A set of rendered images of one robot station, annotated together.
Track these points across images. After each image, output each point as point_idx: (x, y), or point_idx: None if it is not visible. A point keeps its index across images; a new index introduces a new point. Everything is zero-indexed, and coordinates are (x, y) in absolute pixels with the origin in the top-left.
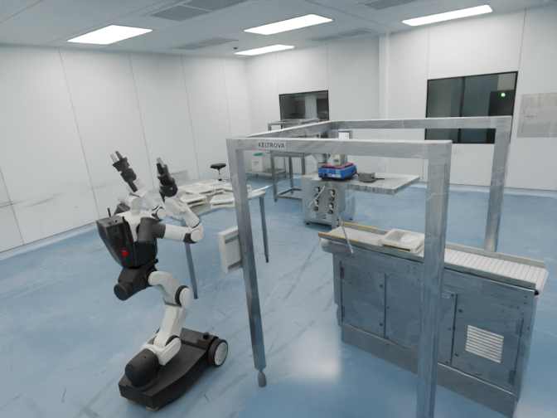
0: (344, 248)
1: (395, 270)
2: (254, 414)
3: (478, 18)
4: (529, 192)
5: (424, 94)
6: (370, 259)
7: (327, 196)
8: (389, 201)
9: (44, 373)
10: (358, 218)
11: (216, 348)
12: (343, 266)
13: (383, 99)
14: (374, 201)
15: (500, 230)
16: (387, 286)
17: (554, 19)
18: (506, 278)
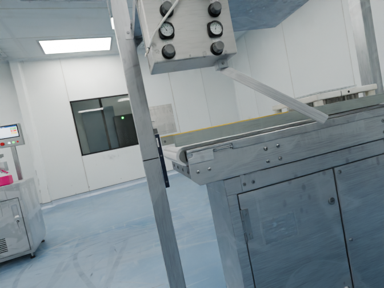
0: (256, 146)
1: (366, 142)
2: None
3: (98, 56)
4: (168, 174)
5: (70, 114)
6: (319, 142)
7: (200, 7)
8: (72, 212)
9: None
10: (51, 236)
11: None
12: (246, 206)
13: (28, 120)
14: (55, 219)
15: (186, 191)
16: (342, 194)
17: (146, 62)
18: None
